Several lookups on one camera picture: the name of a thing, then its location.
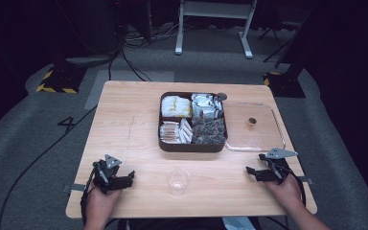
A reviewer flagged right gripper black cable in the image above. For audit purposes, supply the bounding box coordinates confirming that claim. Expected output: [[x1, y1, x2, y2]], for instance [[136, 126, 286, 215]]
[[281, 166, 308, 208]]

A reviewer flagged pile of dark grey packets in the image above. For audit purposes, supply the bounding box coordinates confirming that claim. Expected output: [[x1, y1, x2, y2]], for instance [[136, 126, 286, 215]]
[[191, 116, 227, 145]]

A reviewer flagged black tripod stand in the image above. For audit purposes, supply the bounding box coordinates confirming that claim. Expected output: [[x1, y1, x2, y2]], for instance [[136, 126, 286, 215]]
[[256, 20, 293, 63]]

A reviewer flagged brown compartment box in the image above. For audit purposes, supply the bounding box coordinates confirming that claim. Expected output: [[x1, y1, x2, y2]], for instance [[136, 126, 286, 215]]
[[157, 91, 228, 153]]

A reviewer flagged grey tape strip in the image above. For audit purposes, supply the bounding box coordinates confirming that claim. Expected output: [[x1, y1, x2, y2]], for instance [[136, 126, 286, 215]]
[[62, 183, 87, 194], [298, 175, 314, 186]]

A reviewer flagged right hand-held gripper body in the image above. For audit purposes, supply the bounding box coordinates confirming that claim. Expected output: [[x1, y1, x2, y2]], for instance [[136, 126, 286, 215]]
[[258, 147, 299, 186]]

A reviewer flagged pale blue cloth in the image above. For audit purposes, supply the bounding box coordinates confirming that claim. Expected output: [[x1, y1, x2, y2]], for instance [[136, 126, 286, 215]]
[[221, 217, 257, 230]]

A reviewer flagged pile of silver packets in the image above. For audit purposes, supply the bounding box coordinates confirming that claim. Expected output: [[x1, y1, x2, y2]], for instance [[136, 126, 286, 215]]
[[191, 92, 224, 120]]

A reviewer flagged pile of clear packets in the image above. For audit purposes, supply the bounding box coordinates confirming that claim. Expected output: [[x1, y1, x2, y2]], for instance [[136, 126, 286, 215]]
[[159, 121, 182, 145]]

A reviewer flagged pile of white yellow packets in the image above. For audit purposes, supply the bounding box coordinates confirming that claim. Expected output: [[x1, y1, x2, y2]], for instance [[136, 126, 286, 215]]
[[161, 95, 193, 118]]

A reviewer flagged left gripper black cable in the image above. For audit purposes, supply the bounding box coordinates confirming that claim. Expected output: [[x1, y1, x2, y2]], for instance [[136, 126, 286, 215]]
[[80, 164, 98, 226]]

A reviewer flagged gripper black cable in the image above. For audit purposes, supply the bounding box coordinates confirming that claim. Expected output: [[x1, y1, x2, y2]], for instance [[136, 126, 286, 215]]
[[281, 166, 308, 208], [80, 164, 98, 226]]

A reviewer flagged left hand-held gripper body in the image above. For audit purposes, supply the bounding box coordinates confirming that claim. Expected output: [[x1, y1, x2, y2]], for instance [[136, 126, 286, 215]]
[[91, 153, 125, 195]]

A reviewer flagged white desk frame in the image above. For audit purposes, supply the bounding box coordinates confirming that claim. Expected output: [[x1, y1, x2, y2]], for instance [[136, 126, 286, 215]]
[[174, 0, 259, 59]]

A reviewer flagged person's right hand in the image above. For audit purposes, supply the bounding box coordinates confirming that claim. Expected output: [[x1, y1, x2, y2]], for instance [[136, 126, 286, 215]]
[[264, 173, 303, 213]]

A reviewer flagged bundle of floor cables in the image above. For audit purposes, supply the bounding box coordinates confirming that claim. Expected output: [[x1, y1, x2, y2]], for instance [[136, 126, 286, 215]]
[[124, 18, 181, 50]]

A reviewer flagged clear plastic lid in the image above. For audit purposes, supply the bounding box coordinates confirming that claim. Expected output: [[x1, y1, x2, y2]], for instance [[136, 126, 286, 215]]
[[222, 101, 287, 153]]

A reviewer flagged clear plastic cup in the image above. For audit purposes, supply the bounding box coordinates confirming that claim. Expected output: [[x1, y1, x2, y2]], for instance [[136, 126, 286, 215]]
[[167, 167, 192, 196]]

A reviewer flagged yellow black striped base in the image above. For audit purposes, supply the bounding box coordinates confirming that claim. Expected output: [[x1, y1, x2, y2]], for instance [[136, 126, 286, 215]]
[[263, 71, 307, 99], [35, 64, 88, 95]]

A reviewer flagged row of white sachets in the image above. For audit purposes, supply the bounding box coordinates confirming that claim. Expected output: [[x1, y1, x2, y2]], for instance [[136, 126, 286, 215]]
[[178, 118, 194, 145]]

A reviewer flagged long black floor cable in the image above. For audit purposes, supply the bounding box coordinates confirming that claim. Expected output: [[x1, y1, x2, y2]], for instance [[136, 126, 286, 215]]
[[0, 104, 98, 230]]

